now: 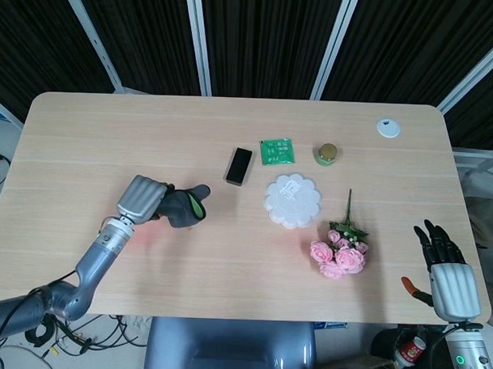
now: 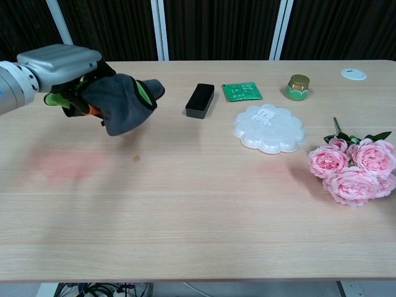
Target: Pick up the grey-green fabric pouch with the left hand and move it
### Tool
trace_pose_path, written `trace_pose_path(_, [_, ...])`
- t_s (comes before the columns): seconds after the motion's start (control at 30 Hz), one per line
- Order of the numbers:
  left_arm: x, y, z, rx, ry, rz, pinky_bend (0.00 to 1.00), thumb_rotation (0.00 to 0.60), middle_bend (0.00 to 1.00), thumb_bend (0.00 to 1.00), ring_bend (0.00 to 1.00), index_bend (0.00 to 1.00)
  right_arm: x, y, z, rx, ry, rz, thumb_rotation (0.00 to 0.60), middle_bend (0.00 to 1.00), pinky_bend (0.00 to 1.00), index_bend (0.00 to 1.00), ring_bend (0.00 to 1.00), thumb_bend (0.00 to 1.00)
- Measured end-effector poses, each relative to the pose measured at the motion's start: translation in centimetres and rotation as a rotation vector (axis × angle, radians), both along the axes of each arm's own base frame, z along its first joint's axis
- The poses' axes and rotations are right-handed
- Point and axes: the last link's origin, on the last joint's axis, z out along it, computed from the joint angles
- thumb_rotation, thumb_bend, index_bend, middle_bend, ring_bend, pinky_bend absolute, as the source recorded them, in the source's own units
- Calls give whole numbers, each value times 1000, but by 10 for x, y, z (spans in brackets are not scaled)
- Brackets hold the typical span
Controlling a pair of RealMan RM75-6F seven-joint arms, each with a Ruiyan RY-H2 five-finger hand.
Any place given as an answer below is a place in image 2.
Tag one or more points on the white slanted frame post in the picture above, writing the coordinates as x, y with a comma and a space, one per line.
280, 31
62, 28

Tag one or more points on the white upright frame post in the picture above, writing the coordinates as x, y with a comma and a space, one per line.
160, 31

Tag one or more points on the green jar with gold lid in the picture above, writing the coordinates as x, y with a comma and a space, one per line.
297, 88

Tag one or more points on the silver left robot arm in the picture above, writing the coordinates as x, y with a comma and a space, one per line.
12, 89

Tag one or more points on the dark pleated curtain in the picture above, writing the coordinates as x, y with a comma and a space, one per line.
216, 31

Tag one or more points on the green foil packet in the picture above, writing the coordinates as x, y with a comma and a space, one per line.
241, 92

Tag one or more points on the black and silver left hand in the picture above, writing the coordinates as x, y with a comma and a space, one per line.
58, 63

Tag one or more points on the grey cloth with green stripe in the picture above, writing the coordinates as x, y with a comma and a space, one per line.
120, 102

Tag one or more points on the white flower-shaped plastic plate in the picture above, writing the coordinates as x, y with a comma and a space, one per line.
269, 131

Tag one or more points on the pink artificial rose bouquet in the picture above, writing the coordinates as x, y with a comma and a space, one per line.
355, 167

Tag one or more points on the black rectangular box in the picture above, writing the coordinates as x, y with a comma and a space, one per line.
199, 99

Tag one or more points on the grey table leg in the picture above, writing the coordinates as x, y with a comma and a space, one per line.
341, 290

